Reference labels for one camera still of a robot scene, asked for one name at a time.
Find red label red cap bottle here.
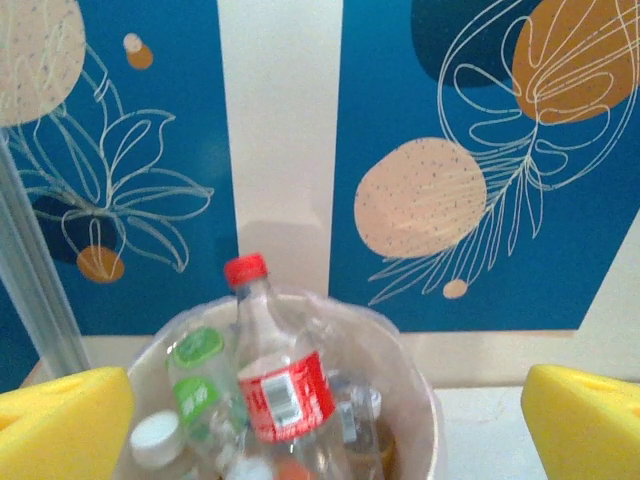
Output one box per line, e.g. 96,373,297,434
223,252,354,480

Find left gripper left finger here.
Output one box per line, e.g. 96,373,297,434
0,366,135,480

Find left aluminium frame post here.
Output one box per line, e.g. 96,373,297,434
0,127,91,381

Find white plastic bin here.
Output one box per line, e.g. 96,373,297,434
112,292,447,480

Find green label clear bottle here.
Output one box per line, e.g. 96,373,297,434
128,325,251,480

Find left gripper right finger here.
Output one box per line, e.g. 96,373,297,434
521,363,640,480

